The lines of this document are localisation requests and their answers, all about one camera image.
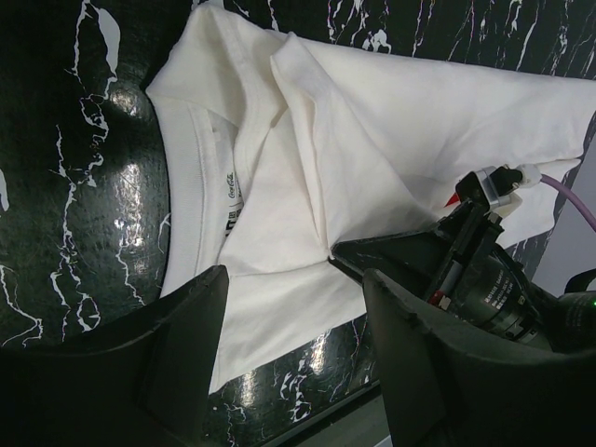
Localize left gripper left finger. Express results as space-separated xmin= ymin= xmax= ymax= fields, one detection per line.
xmin=1 ymin=265 xmax=229 ymax=446

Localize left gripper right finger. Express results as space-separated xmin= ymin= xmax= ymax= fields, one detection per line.
xmin=363 ymin=269 xmax=595 ymax=446

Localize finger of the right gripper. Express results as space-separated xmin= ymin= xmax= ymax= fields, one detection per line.
xmin=329 ymin=221 xmax=459 ymax=298

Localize white printed t-shirt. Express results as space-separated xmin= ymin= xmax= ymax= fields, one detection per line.
xmin=146 ymin=4 xmax=595 ymax=391

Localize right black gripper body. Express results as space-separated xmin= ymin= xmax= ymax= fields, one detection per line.
xmin=422 ymin=167 xmax=551 ymax=347

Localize black marble table mat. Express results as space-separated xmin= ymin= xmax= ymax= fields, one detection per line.
xmin=1 ymin=1 xmax=595 ymax=446

